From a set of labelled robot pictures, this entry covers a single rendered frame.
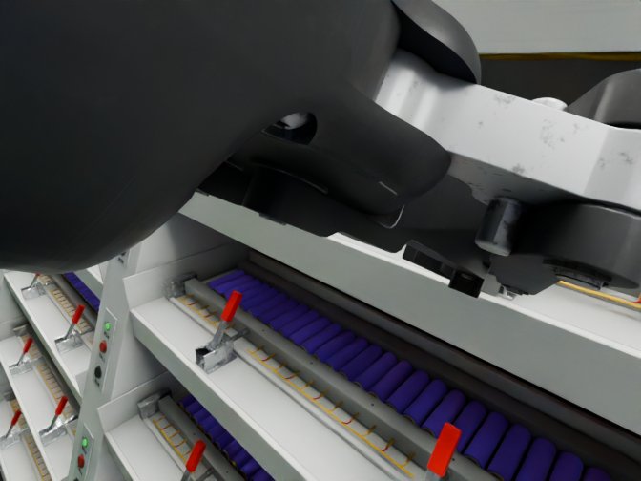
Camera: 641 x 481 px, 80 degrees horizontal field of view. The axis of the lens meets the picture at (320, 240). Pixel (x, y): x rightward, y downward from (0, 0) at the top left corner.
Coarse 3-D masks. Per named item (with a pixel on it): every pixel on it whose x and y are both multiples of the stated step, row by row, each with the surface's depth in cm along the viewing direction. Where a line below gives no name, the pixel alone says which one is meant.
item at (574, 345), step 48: (240, 240) 42; (288, 240) 36; (336, 240) 32; (384, 288) 29; (432, 288) 26; (480, 336) 25; (528, 336) 23; (576, 336) 21; (624, 336) 21; (576, 384) 22; (624, 384) 20
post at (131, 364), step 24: (144, 240) 53; (168, 240) 56; (192, 240) 59; (216, 240) 62; (144, 264) 54; (120, 288) 56; (120, 312) 56; (96, 336) 61; (120, 336) 56; (120, 360) 56; (144, 360) 59; (120, 384) 57; (96, 408) 59; (96, 432) 59; (72, 456) 64; (96, 456) 58; (96, 480) 59; (120, 480) 62
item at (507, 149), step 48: (384, 96) 4; (432, 96) 5; (480, 96) 5; (480, 144) 5; (528, 144) 5; (576, 144) 4; (624, 144) 4; (480, 192) 6; (528, 192) 5; (576, 192) 4; (624, 192) 4; (480, 240) 6
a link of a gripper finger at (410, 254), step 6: (408, 246) 17; (408, 252) 16; (414, 252) 16; (420, 252) 16; (402, 258) 17; (408, 258) 16; (414, 258) 16; (420, 258) 16; (426, 258) 17; (432, 258) 17; (420, 264) 17; (426, 264) 17; (432, 264) 18; (438, 264) 18; (432, 270) 18; (438, 270) 18; (444, 276) 20
